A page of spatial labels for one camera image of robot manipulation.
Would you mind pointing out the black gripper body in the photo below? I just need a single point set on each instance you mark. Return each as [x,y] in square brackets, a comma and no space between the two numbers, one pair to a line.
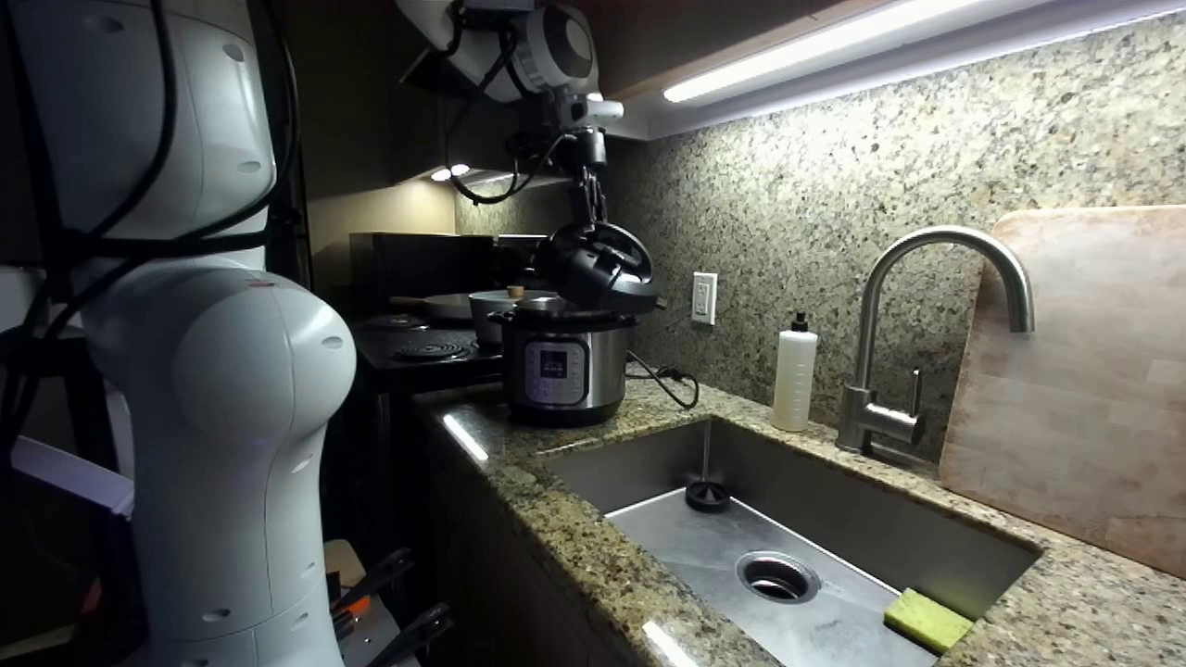
[592,185]

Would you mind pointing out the black rice cooker lid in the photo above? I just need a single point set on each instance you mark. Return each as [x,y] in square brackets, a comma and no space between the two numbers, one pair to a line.
[607,271]

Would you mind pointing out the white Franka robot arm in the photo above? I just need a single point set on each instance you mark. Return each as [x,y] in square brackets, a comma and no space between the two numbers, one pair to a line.
[224,373]

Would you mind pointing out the stainless steel rice cooker base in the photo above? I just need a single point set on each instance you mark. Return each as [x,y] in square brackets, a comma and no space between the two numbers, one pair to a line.
[570,373]

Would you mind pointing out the black sink stopper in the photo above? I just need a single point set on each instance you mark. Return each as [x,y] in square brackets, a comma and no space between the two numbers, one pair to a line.
[707,495]

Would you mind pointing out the stainless steel sink basin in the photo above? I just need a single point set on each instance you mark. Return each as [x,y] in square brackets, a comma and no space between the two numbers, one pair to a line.
[744,557]

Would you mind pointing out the round sink drain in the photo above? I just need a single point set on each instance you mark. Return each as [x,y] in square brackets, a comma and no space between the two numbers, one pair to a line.
[781,578]

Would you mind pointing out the range hood light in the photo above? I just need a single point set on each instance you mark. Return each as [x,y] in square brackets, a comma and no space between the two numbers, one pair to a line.
[446,173]

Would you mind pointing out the black stove top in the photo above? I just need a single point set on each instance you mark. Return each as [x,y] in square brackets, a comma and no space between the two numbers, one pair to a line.
[419,340]

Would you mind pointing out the white soap bottle black cap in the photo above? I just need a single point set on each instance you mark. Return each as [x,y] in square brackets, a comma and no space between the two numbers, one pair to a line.
[793,377]

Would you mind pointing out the under cabinet light strip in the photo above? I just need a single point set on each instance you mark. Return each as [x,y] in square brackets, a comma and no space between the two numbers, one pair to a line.
[839,42]

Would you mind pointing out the curved steel faucet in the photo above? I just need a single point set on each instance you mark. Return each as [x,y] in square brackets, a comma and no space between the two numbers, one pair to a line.
[882,283]

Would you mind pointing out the black red-tipped tool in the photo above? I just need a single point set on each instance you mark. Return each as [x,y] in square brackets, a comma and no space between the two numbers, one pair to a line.
[390,613]

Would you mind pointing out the yellow green sponge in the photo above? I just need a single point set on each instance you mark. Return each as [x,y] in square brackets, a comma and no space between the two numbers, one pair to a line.
[928,621]

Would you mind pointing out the wooden cutting board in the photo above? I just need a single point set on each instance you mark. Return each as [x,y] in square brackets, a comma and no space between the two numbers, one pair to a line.
[1086,395]

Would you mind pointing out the white wall outlet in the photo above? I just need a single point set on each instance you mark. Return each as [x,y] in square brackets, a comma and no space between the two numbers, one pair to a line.
[707,297]

